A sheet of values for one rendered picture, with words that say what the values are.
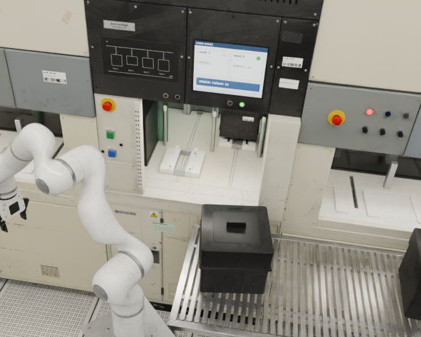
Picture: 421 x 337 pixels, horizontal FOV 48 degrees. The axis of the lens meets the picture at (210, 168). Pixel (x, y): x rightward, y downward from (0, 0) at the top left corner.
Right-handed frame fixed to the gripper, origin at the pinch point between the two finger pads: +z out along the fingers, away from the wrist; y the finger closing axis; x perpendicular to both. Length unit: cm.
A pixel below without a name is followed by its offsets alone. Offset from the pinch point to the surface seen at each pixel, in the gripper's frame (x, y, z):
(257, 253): -88, 44, 0
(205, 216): -60, 49, 0
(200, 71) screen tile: -43, 68, -55
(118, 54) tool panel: -12, 54, -58
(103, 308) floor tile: 2, 42, 101
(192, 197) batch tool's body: -39, 71, 14
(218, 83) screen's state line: -49, 71, -50
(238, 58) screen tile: -56, 74, -62
